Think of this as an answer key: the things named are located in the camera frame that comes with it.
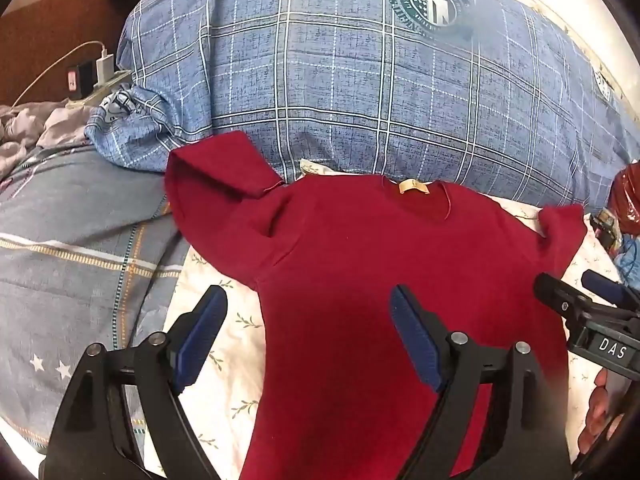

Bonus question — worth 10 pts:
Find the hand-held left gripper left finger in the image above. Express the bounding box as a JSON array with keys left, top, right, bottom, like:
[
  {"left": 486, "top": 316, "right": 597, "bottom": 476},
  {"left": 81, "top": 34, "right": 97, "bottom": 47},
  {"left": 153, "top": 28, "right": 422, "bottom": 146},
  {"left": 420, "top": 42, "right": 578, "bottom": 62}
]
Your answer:
[{"left": 45, "top": 284, "right": 228, "bottom": 480}]

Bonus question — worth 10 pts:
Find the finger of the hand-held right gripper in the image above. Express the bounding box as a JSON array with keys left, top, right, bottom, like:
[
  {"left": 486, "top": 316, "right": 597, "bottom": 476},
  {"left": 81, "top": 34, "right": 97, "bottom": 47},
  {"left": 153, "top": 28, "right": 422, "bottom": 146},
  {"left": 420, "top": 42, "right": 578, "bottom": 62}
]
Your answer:
[
  {"left": 533, "top": 272, "right": 603, "bottom": 328},
  {"left": 581, "top": 269, "right": 640, "bottom": 317}
]

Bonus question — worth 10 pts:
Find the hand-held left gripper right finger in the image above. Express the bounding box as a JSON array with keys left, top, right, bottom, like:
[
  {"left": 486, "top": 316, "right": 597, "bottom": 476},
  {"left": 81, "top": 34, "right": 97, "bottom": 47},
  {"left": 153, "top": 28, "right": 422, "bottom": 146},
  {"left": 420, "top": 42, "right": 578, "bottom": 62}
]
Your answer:
[{"left": 390, "top": 284, "right": 573, "bottom": 480}]

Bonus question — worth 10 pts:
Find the red knit sweater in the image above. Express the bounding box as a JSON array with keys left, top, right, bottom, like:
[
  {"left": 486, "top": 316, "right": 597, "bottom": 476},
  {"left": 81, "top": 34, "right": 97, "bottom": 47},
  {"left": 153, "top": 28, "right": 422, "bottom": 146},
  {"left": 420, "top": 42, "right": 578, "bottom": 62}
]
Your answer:
[{"left": 164, "top": 131, "right": 587, "bottom": 480}]

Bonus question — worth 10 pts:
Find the person's right hand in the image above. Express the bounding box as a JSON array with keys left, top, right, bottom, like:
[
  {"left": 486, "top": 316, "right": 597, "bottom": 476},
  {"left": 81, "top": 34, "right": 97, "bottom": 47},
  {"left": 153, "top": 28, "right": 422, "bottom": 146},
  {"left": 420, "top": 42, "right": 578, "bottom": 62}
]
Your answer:
[{"left": 577, "top": 367, "right": 626, "bottom": 457}]

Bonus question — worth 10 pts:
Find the white floral bedsheet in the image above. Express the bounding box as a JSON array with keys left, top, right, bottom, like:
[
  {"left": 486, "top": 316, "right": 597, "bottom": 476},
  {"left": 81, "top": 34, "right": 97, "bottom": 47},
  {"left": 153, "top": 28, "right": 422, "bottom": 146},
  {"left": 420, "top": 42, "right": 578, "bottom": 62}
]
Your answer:
[{"left": 134, "top": 159, "right": 626, "bottom": 480}]

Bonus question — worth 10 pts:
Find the small colourful box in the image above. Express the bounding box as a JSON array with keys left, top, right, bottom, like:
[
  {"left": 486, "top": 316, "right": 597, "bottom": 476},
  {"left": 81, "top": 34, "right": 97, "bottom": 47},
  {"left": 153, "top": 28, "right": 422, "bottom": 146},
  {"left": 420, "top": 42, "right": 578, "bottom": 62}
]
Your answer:
[{"left": 590, "top": 210, "right": 624, "bottom": 252}]

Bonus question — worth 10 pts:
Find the red plastic bag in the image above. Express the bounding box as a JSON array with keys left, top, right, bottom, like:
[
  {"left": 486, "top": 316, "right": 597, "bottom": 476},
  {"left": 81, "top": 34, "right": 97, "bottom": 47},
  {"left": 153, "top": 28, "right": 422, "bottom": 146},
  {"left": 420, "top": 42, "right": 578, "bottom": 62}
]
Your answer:
[{"left": 607, "top": 160, "right": 640, "bottom": 239}]

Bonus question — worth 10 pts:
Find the white power strip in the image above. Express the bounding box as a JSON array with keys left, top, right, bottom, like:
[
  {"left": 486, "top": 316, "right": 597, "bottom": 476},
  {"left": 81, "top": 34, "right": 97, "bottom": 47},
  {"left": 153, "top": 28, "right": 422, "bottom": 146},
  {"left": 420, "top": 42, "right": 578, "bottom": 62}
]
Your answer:
[{"left": 67, "top": 72, "right": 134, "bottom": 109}]

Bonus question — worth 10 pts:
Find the crumpled grey floral cloth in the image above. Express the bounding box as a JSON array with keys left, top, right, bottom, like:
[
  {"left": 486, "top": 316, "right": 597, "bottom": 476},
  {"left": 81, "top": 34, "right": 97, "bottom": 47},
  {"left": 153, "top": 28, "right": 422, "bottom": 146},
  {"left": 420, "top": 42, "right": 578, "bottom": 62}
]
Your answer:
[{"left": 0, "top": 102, "right": 108, "bottom": 182}]

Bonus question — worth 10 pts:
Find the black plug charger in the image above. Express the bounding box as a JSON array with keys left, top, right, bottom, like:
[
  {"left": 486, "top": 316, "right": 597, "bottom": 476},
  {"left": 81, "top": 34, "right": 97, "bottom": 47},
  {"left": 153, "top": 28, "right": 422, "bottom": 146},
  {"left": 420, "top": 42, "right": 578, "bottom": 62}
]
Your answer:
[{"left": 66, "top": 60, "right": 99, "bottom": 101}]

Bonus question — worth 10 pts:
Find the white plug charger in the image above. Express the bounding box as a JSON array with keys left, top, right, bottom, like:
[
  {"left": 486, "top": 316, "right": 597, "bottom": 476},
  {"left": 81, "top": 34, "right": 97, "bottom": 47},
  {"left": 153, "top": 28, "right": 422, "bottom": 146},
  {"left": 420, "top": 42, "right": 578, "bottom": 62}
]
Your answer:
[{"left": 95, "top": 45, "right": 119, "bottom": 84}]

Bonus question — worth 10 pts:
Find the blue plaid pillow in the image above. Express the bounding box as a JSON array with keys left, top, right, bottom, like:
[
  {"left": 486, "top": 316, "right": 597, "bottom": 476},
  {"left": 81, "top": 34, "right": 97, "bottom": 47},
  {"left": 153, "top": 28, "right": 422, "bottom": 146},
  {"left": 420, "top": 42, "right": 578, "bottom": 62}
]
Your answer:
[{"left": 85, "top": 0, "right": 640, "bottom": 213}]

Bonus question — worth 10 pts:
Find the brown wooden furniture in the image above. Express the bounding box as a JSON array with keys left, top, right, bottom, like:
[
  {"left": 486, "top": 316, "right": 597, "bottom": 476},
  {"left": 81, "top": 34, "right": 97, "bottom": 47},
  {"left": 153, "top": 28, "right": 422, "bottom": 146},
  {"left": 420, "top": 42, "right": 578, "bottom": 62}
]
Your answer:
[{"left": 0, "top": 0, "right": 127, "bottom": 106}]

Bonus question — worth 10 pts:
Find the white charging cable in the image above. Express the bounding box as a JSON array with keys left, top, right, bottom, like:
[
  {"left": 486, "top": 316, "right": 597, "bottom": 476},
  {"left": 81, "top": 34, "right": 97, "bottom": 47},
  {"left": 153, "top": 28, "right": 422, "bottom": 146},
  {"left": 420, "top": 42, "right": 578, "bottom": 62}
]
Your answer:
[{"left": 12, "top": 40, "right": 109, "bottom": 107}]

